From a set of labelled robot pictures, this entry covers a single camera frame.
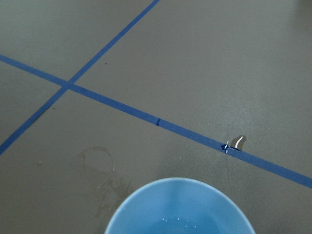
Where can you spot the light blue plastic cup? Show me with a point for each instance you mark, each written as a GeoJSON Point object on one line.
{"type": "Point", "coordinates": [178, 206]}

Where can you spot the brown paper table cover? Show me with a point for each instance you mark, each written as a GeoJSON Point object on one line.
{"type": "Point", "coordinates": [93, 93]}

